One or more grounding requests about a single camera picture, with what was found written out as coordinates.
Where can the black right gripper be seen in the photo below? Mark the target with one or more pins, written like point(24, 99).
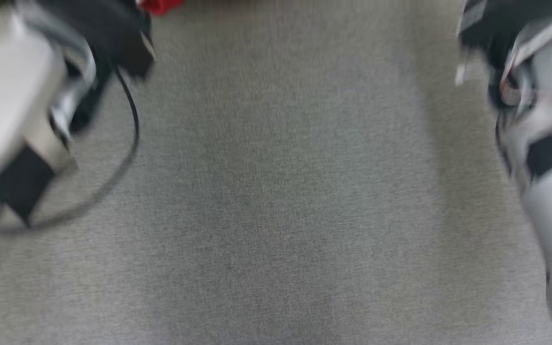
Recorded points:
point(501, 28)

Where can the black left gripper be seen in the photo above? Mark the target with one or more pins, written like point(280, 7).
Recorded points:
point(108, 28)

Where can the red basketball jersey white trim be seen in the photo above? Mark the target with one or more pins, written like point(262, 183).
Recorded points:
point(161, 5)

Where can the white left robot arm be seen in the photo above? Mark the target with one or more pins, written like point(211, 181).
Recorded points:
point(12, 96)

